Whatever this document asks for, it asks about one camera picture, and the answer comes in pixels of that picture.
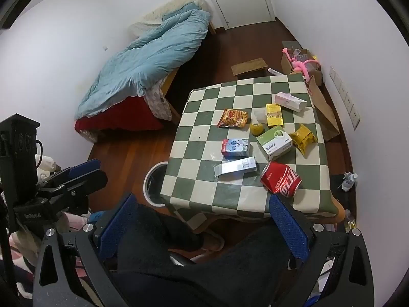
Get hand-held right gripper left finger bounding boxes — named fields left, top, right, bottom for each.
left=32, top=193, right=139, bottom=307

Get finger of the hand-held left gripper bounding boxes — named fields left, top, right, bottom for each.
left=36, top=160, right=101, bottom=191
left=38, top=169, right=108, bottom=201

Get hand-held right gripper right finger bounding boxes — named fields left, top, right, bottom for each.
left=268, top=193, right=376, bottom=307

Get white round trash bin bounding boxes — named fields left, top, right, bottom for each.
left=143, top=161, right=168, bottom=207

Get green tissue box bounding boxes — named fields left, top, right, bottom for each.
left=255, top=124, right=293, bottom=161

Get gold snack packet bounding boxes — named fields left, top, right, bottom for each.
left=288, top=123, right=318, bottom=156

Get yellow box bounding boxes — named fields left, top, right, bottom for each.
left=266, top=103, right=285, bottom=126

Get red yellow snack packet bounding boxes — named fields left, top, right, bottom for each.
left=217, top=108, right=249, bottom=129

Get red soda can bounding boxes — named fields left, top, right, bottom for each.
left=260, top=161, right=303, bottom=198

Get red blanket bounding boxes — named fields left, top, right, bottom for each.
left=75, top=96, right=164, bottom=132

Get clear spray bottle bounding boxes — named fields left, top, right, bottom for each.
left=342, top=172, right=359, bottom=192

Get fuzzy slipper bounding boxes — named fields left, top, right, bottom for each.
left=194, top=229, right=226, bottom=254

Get pink fluffy cloth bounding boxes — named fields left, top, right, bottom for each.
left=9, top=210, right=90, bottom=264

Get person's black pants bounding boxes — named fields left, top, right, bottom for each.
left=110, top=202, right=320, bottom=307

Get blue milk carton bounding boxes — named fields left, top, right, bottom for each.
left=221, top=138, right=251, bottom=158

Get green white checkered tablecloth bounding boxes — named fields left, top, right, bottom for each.
left=159, top=72, right=340, bottom=228

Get light blue duvet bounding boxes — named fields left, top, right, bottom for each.
left=75, top=8, right=210, bottom=119

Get pink white long box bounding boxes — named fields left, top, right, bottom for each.
left=274, top=92, right=308, bottom=113

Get open cardboard box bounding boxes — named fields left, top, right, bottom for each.
left=280, top=40, right=324, bottom=86

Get pink plush toy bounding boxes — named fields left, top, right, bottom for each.
left=282, top=48, right=320, bottom=83

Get small wooden stool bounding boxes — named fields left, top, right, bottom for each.
left=231, top=58, right=268, bottom=78

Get white patterned pillow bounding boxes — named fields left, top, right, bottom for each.
left=129, top=0, right=206, bottom=36

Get white door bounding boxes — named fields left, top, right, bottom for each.
left=201, top=0, right=273, bottom=30

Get wooden bed frame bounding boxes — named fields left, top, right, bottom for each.
left=160, top=19, right=218, bottom=125

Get white wall socket strip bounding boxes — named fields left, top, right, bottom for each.
left=329, top=66, right=361, bottom=130

